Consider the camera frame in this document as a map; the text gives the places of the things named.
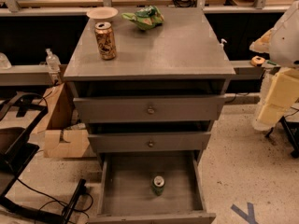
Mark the green soda can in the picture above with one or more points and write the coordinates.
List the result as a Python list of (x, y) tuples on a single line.
[(157, 185)]

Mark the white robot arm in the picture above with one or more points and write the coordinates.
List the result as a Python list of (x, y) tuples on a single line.
[(281, 90)]

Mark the grey wooden drawer cabinet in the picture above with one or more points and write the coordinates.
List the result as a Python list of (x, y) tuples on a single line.
[(182, 57)]

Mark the grey top drawer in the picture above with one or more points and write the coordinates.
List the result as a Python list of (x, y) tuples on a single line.
[(149, 109)]

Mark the grey middle drawer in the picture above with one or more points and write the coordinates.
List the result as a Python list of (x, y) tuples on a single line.
[(135, 142)]

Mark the gold patterned soda can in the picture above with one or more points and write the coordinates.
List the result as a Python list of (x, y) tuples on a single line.
[(105, 40)]

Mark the grey open bottom drawer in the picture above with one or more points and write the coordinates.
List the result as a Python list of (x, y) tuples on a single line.
[(126, 196)]

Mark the green chip bag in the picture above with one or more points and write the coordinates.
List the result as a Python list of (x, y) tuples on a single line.
[(145, 18)]

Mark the cardboard box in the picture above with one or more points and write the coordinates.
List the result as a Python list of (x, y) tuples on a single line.
[(64, 136)]

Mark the small white pump bottle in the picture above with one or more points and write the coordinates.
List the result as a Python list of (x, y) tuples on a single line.
[(223, 42)]

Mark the clear plastic bottle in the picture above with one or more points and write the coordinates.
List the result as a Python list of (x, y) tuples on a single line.
[(52, 61)]

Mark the black tripod stand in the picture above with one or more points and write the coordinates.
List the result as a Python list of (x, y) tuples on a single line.
[(291, 129)]

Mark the black chair frame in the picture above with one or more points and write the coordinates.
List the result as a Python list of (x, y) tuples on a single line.
[(16, 152)]

